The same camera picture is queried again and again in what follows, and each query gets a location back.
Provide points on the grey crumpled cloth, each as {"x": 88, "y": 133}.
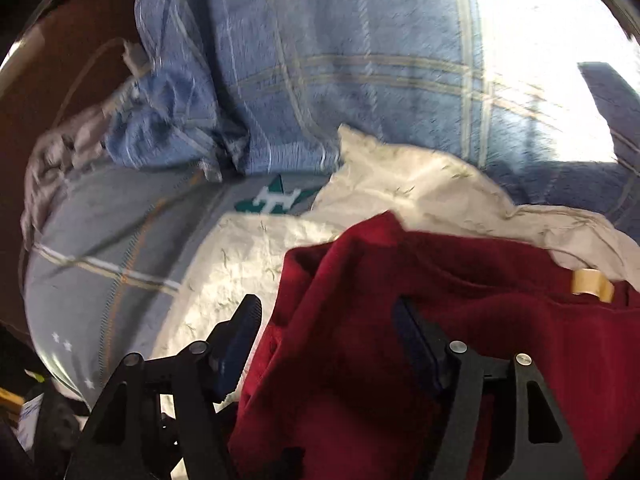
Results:
{"x": 55, "y": 160}

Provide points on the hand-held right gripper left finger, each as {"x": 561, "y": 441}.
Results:
{"x": 240, "y": 340}

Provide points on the red knit garment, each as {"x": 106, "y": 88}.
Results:
{"x": 350, "y": 310}

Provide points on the grey-blue star-print pillow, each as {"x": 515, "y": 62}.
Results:
{"x": 100, "y": 220}

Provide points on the blue plaid quilt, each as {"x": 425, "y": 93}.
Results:
{"x": 325, "y": 60}

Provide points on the dark cloth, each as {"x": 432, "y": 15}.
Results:
{"x": 55, "y": 430}

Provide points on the brown headboard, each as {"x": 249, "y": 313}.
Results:
{"x": 50, "y": 60}

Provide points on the white leaf-print bed sheet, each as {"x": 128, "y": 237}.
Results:
{"x": 240, "y": 260}

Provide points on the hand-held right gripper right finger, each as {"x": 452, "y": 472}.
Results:
{"x": 415, "y": 340}

